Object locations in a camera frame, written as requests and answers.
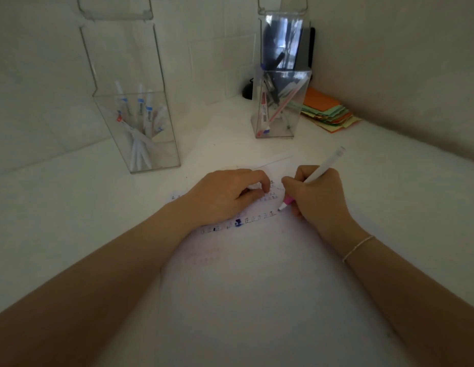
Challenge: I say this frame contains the white pen pink ends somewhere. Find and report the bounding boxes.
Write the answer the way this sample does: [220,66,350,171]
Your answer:
[278,146,346,212]

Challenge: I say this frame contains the white paper sheet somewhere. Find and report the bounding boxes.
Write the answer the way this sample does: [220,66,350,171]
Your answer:
[156,150,474,367]

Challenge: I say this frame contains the thin wrist bracelet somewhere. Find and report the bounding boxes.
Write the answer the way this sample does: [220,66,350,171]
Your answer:
[342,234,376,264]

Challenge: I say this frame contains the person's left forearm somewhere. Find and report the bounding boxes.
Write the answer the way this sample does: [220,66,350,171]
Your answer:
[0,204,196,367]

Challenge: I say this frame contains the person's right hand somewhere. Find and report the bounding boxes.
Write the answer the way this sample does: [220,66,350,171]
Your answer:
[281,165,375,263]

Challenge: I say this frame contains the thick white marker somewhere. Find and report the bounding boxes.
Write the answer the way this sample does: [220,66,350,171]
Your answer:
[258,87,271,135]

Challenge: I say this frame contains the stack of coloured sticky notes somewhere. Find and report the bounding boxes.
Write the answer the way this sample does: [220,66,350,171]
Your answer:
[300,87,362,134]

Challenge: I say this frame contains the clear acrylic box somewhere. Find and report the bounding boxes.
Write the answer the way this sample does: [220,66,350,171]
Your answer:
[250,0,313,140]
[76,0,181,174]

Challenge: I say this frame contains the person's left hand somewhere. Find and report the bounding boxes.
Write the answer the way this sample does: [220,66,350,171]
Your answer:
[175,168,272,230]

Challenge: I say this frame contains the clear pen black grip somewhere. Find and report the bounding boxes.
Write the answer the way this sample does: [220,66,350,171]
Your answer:
[261,51,288,106]

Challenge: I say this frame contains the black bag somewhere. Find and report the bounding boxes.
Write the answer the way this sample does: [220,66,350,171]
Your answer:
[242,26,316,100]

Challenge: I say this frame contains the person's right forearm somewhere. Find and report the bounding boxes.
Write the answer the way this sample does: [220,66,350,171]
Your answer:
[343,237,474,367]

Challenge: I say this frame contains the white pen light blue band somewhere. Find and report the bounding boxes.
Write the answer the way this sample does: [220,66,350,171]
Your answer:
[136,84,146,130]

